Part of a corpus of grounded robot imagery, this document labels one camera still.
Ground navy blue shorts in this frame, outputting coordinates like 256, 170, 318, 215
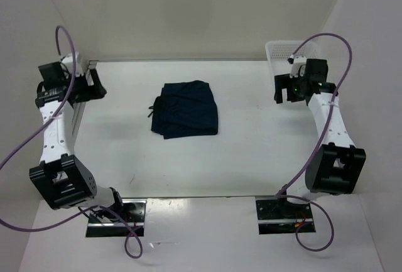
149, 80, 219, 139

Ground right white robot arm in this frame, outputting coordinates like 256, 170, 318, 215
274, 55, 366, 217

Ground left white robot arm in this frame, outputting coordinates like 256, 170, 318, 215
29, 57, 126, 222

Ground white plastic basket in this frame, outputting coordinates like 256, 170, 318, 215
265, 40, 323, 77

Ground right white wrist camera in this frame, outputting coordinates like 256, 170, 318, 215
288, 55, 307, 78

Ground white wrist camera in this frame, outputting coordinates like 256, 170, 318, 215
61, 52, 88, 77
288, 55, 307, 78

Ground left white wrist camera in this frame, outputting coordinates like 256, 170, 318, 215
61, 52, 88, 77

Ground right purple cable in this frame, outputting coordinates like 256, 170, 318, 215
275, 32, 352, 251

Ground purple cable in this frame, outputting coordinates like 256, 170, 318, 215
275, 32, 352, 251
0, 26, 144, 259

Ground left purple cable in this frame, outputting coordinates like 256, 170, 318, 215
0, 26, 144, 259

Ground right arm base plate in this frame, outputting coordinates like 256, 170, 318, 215
255, 197, 316, 235

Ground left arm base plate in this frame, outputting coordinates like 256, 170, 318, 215
85, 198, 146, 238

